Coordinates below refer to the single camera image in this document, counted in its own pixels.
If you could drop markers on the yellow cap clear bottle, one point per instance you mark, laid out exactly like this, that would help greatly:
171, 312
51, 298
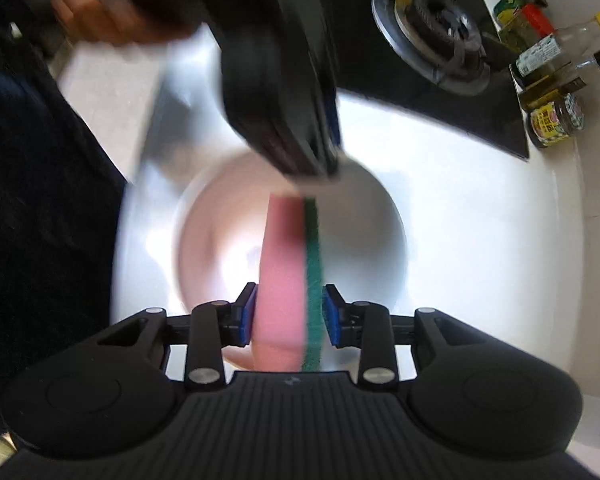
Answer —
545, 55

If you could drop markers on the metal gas burner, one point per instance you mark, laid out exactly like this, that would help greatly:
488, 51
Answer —
430, 20

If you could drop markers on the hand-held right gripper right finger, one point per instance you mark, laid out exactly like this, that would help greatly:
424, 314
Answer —
328, 317

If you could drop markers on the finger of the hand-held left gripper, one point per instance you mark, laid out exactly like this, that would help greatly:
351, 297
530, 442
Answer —
305, 150
334, 130

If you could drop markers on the white bowl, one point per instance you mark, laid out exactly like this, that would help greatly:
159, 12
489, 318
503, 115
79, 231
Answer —
360, 240

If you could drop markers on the red cap green bottle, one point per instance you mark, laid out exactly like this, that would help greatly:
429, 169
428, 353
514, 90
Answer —
535, 17

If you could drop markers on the dark jar with yellow label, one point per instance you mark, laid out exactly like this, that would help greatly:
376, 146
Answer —
555, 120

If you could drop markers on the black glass gas stove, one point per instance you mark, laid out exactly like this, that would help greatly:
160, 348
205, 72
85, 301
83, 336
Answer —
360, 70

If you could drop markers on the pink and green sponge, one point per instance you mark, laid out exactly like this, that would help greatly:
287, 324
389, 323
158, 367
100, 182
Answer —
280, 270

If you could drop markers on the person's left hand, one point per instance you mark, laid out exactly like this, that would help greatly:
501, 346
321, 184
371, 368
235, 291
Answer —
95, 20

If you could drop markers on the black cap oil bottle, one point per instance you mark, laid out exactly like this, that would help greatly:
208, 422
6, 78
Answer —
550, 90

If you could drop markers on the person's dark clothing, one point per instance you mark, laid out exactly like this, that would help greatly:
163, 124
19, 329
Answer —
30, 210

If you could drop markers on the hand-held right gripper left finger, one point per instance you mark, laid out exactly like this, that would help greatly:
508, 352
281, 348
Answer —
249, 315

